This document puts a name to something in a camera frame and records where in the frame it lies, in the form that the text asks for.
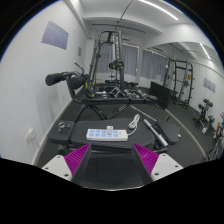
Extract black yellow weight plate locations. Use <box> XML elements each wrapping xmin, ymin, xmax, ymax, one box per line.
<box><xmin>84</xmin><ymin>79</ymin><xmax>96</xmax><ymax>98</ymax></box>
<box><xmin>109</xmin><ymin>59</ymin><xmax>125</xmax><ymax>70</ymax></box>

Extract white coiled cable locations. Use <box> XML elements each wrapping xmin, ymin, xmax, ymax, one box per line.
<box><xmin>127</xmin><ymin>113</ymin><xmax>141</xmax><ymax>137</ymax></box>

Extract black squat rack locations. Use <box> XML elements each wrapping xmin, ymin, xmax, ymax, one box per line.
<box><xmin>169</xmin><ymin>59</ymin><xmax>195</xmax><ymax>109</ymax></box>

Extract black box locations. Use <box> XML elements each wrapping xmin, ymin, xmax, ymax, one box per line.
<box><xmin>148</xmin><ymin>80</ymin><xmax>172</xmax><ymax>110</ymax></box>

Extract black bench with roller pads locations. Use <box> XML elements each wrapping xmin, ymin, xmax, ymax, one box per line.
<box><xmin>45</xmin><ymin>61</ymin><xmax>159</xmax><ymax>123</ymax></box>

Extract person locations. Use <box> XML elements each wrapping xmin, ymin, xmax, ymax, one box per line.
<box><xmin>215</xmin><ymin>112</ymin><xmax>224</xmax><ymax>138</ymax></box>

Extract black bench seat pad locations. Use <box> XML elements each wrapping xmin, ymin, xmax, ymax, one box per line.
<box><xmin>155</xmin><ymin>118</ymin><xmax>182</xmax><ymax>145</ymax></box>

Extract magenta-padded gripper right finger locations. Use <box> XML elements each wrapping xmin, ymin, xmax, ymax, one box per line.
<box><xmin>131</xmin><ymin>143</ymin><xmax>184</xmax><ymax>185</ymax></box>

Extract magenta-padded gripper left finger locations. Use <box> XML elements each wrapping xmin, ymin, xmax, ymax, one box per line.
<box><xmin>41</xmin><ymin>143</ymin><xmax>93</xmax><ymax>186</ymax></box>

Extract grey window curtain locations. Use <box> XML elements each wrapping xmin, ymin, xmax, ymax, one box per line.
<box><xmin>140</xmin><ymin>49</ymin><xmax>169</xmax><ymax>81</ymax></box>
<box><xmin>96</xmin><ymin>42</ymin><xmax>139</xmax><ymax>77</ymax></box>

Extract small purple wall poster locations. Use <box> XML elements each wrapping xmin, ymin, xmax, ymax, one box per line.
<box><xmin>203</xmin><ymin>78</ymin><xmax>217</xmax><ymax>94</ymax></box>

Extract grey cable weight machine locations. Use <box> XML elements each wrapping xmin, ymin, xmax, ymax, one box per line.
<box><xmin>88</xmin><ymin>29</ymin><xmax>127</xmax><ymax>98</ymax></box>

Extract white power strip, blue sockets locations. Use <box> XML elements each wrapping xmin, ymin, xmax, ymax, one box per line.
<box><xmin>85</xmin><ymin>128</ymin><xmax>129</xmax><ymax>142</ymax></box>

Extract black dumbbell stand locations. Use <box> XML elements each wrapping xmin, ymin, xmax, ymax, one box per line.
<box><xmin>194</xmin><ymin>98</ymin><xmax>216</xmax><ymax>134</ymax></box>

